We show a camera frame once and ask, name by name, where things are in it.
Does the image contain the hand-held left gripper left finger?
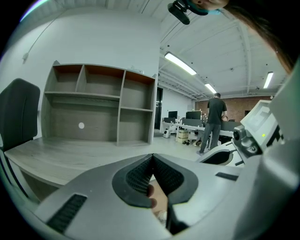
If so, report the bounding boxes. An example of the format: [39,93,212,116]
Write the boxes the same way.
[34,153,173,240]

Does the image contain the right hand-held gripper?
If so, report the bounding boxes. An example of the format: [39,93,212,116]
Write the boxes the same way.
[197,67,300,167]

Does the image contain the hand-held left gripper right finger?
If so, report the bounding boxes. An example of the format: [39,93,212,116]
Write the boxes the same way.
[152,140,300,240]

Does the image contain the wooden desk drawer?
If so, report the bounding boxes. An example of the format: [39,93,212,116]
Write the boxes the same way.
[147,174,169,220]

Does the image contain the long white office desk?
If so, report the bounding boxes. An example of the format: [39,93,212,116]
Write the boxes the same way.
[161,121,235,150]

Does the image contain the grey wooden desk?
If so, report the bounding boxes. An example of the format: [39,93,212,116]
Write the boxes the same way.
[4,137,202,203]

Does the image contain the black desk partition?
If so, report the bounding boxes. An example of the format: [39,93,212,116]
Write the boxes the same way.
[181,118,203,128]

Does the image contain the wide black monitor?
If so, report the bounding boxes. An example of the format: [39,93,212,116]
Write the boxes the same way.
[186,111,202,120]

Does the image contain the long ceiling light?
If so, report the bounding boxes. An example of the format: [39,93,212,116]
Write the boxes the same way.
[262,71,274,90]
[204,83,218,94]
[164,51,197,76]

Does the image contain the grey wooden shelf hutch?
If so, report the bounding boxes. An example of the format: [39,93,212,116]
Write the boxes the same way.
[41,60,158,147]

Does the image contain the dark door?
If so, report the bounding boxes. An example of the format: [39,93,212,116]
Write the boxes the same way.
[154,86,164,130]

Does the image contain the black chair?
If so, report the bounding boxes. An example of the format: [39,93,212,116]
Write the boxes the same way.
[0,78,41,204]

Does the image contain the white tissue box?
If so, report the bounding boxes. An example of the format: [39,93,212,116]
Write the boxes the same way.
[127,66,145,74]

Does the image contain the teal face mask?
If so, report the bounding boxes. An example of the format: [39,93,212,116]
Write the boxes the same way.
[186,0,223,16]

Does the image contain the person's face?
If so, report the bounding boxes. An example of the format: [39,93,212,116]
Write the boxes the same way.
[196,0,230,11]

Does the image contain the right gripper fisheye camera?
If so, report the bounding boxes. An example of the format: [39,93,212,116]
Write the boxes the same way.
[232,125,263,158]

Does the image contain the black head-worn camera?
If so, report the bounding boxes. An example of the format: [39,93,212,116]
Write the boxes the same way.
[167,0,191,26]

